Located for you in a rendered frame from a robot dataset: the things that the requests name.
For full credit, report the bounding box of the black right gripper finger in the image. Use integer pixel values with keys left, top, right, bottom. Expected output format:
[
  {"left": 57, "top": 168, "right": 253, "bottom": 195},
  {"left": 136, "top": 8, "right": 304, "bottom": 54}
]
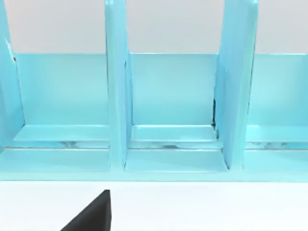
[{"left": 60, "top": 189, "right": 112, "bottom": 231}]

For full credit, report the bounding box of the light blue rack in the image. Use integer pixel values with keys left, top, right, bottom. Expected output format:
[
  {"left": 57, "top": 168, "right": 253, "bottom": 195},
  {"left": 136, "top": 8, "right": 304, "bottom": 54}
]
[{"left": 0, "top": 0, "right": 308, "bottom": 182}]

